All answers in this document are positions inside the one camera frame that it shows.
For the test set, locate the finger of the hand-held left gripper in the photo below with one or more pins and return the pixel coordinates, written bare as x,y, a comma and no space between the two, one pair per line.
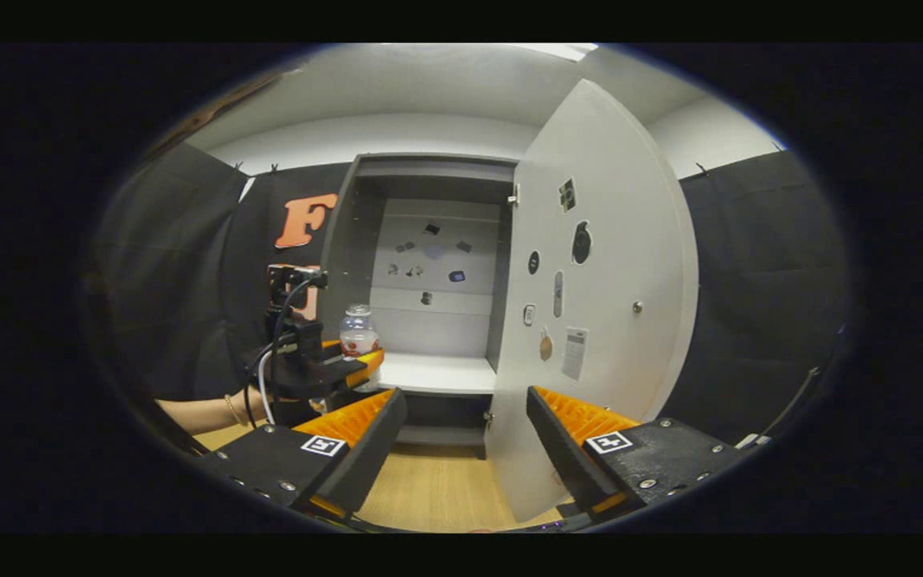
331,346
325,377

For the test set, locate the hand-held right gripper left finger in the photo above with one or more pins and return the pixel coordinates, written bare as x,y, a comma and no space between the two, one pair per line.
369,457

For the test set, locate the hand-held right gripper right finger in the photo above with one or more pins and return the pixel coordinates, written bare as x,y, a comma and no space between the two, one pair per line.
562,457

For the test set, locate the clear plastic bottle red label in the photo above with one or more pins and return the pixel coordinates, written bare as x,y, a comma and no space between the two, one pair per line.
357,328

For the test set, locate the grey cabinet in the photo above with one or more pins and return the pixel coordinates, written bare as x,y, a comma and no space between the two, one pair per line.
437,373

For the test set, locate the beige cabinet door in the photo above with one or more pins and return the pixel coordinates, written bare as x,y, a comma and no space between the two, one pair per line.
622,240

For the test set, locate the ceiling light panel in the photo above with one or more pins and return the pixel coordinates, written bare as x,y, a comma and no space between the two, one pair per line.
558,51

